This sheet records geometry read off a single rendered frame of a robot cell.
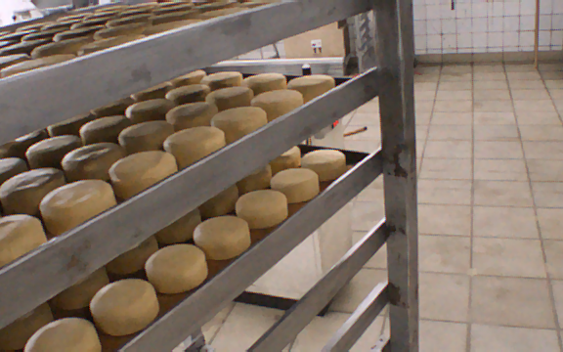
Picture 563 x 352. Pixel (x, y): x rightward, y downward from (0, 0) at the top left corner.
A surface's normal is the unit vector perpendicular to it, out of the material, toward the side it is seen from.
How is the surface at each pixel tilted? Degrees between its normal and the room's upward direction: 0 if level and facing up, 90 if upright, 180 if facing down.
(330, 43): 89
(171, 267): 0
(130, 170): 0
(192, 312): 90
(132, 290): 0
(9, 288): 90
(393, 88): 90
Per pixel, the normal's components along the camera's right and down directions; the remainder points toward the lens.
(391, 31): -0.58, 0.39
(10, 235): -0.12, -0.91
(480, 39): -0.31, 0.41
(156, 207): 0.80, 0.15
